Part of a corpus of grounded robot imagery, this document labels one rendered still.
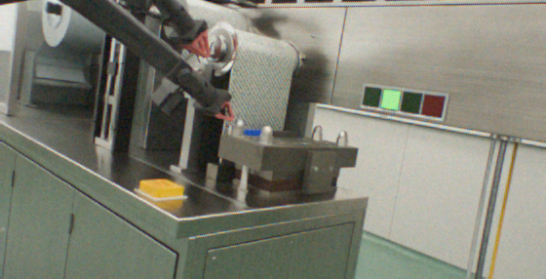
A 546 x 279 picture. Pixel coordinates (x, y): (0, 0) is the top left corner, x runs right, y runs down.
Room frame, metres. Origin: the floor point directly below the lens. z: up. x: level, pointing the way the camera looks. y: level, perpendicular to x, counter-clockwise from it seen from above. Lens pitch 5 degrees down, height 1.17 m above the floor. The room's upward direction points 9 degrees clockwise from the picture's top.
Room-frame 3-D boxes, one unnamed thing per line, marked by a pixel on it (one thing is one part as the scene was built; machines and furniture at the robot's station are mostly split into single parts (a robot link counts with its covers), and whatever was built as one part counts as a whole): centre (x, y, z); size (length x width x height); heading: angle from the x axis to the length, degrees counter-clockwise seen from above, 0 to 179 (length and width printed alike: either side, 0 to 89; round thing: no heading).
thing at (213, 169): (1.31, 0.05, 0.92); 0.28 x 0.04 x 0.04; 136
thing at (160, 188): (0.99, 0.22, 0.91); 0.07 x 0.07 x 0.02; 46
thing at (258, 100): (1.31, 0.05, 1.10); 0.23 x 0.01 x 0.18; 136
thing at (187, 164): (1.26, 0.23, 1.05); 0.06 x 0.05 x 0.31; 136
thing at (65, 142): (1.94, 0.83, 0.88); 2.52 x 0.66 x 0.04; 46
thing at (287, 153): (1.26, -0.07, 1.00); 0.40 x 0.16 x 0.06; 136
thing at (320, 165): (1.20, -0.14, 0.96); 0.10 x 0.03 x 0.11; 136
